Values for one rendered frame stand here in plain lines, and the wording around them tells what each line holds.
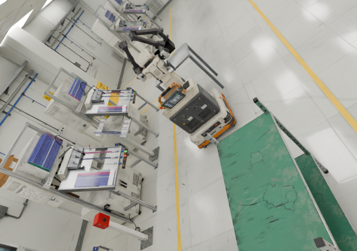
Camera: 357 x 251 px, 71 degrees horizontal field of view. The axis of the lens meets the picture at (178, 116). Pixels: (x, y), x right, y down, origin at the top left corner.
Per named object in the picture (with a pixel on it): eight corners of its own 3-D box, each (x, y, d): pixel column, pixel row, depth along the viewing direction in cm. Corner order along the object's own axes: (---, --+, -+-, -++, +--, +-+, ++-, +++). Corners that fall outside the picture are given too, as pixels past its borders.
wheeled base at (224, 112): (238, 123, 316) (226, 112, 304) (201, 150, 339) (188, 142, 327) (224, 94, 369) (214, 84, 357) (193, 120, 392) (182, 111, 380)
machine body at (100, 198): (144, 175, 415) (114, 158, 385) (142, 215, 363) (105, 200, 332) (120, 191, 444) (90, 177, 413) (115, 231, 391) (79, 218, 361)
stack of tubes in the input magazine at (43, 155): (62, 141, 351) (44, 132, 337) (50, 170, 312) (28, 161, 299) (58, 145, 356) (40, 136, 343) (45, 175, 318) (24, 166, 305)
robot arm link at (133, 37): (127, 41, 298) (130, 34, 291) (127, 34, 306) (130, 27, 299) (162, 51, 316) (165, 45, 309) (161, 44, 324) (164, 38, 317)
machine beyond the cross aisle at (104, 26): (162, 35, 781) (111, -12, 688) (162, 47, 719) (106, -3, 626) (134, 63, 841) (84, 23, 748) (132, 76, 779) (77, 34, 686)
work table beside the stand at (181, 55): (224, 87, 386) (189, 53, 347) (191, 114, 412) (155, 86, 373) (217, 73, 422) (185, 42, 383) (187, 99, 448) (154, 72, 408)
